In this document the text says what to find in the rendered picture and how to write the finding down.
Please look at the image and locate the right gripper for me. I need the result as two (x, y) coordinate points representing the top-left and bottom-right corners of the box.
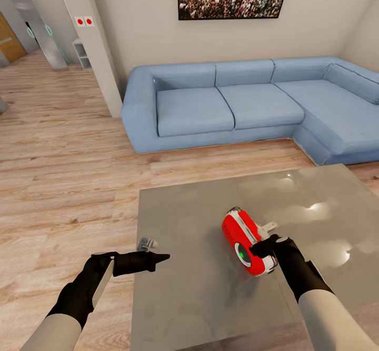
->
(249, 234), (279, 259)

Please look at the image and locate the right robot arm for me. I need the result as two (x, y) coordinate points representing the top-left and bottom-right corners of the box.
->
(249, 222), (379, 351)

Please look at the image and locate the radio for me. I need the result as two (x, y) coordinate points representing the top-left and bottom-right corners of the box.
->
(222, 207), (278, 276)

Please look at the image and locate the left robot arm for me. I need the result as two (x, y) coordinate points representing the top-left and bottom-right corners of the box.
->
(19, 237), (170, 351)

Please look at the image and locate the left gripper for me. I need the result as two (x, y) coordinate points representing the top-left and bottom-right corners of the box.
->
(127, 251), (170, 274)

